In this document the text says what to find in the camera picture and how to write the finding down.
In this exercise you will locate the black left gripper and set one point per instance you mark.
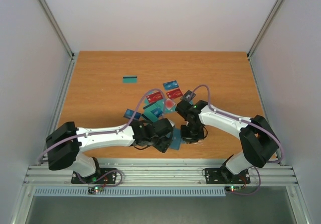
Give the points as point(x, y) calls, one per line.
point(163, 147)

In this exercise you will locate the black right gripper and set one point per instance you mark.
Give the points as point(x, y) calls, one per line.
point(191, 136)

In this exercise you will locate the teal leather card holder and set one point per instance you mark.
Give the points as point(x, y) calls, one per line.
point(176, 139)

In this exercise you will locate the teal card with signature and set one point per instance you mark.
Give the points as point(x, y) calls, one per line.
point(151, 105)

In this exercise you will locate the teal card black stripe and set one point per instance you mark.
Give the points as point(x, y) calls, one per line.
point(129, 79)

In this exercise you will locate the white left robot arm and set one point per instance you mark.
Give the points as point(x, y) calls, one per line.
point(67, 144)

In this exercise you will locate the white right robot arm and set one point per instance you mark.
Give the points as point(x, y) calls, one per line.
point(258, 141)

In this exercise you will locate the blue card near centre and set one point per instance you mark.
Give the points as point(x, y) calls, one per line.
point(153, 114)

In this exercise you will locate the white card red circle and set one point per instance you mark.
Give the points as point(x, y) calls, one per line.
point(169, 106)

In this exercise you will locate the black VIP card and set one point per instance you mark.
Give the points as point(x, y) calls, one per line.
point(188, 96)

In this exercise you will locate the red card left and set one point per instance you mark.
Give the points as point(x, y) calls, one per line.
point(154, 97)

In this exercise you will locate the dark blue card left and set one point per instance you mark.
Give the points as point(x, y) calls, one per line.
point(129, 113)

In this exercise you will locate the red card right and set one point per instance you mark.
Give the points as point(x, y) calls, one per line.
point(175, 93)

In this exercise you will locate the blue card top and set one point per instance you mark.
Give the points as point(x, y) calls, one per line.
point(170, 85)

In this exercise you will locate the right controller board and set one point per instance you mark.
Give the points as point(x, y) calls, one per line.
point(234, 188)

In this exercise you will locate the controller board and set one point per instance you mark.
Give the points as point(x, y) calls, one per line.
point(234, 188)
point(95, 189)

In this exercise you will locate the left controller board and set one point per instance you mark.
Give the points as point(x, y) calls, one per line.
point(95, 189)

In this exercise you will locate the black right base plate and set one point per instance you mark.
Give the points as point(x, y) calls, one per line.
point(219, 176)

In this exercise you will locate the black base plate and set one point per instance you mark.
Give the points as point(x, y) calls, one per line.
point(219, 176)
point(105, 176)

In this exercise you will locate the grey slotted cable duct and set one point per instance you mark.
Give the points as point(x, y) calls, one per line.
point(132, 192)

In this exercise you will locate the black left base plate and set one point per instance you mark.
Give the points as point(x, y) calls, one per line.
point(105, 176)

